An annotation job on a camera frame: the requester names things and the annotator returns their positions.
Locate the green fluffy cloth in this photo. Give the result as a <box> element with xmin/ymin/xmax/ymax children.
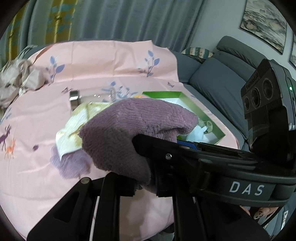
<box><xmin>198</xmin><ymin>119</ymin><xmax>213</xmax><ymax>134</ymax></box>

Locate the purple mesh bath pouf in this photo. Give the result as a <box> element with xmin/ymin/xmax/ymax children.
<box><xmin>50</xmin><ymin>145</ymin><xmax>92</xmax><ymax>179</ymax></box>

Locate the teal curtain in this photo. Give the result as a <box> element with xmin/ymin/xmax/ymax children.
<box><xmin>1</xmin><ymin>0</ymin><xmax>204</xmax><ymax>65</ymax></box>

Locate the person's hand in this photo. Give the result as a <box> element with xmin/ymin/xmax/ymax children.
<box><xmin>240</xmin><ymin>206</ymin><xmax>278</xmax><ymax>219</ymax></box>

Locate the grey sofa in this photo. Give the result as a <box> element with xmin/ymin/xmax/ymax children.
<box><xmin>173</xmin><ymin>36</ymin><xmax>265</xmax><ymax>151</ymax></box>

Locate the pink printed bed sheet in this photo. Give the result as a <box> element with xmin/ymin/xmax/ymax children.
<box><xmin>1</xmin><ymin>41</ymin><xmax>239</xmax><ymax>238</ymax></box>

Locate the glass bottle steel cap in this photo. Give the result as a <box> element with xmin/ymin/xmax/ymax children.
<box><xmin>69</xmin><ymin>87</ymin><xmax>116</xmax><ymax>110</ymax></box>

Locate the blue plush elephant toy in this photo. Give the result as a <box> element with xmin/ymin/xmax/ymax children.
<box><xmin>185</xmin><ymin>126</ymin><xmax>217</xmax><ymax>144</ymax></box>

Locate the yellow white towel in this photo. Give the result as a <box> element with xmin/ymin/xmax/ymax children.
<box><xmin>55</xmin><ymin>102</ymin><xmax>112</xmax><ymax>161</ymax></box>

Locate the black camera box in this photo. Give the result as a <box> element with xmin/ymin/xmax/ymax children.
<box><xmin>240</xmin><ymin>58</ymin><xmax>296</xmax><ymax>163</ymax></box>

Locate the framed landscape painting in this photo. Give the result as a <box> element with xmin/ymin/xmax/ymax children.
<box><xmin>240</xmin><ymin>0</ymin><xmax>287</xmax><ymax>54</ymax></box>

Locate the crumpled beige cloth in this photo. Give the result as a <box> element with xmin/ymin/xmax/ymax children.
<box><xmin>1</xmin><ymin>59</ymin><xmax>51</xmax><ymax>108</ymax></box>

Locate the green cardboard box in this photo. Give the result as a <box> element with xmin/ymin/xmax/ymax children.
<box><xmin>142</xmin><ymin>91</ymin><xmax>225</xmax><ymax>144</ymax></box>

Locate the striped cushion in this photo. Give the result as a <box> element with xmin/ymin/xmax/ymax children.
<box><xmin>181</xmin><ymin>47</ymin><xmax>214</xmax><ymax>59</ymax></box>

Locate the purple fluffy towel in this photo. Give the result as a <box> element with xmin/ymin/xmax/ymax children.
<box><xmin>78</xmin><ymin>98</ymin><xmax>199</xmax><ymax>193</ymax></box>

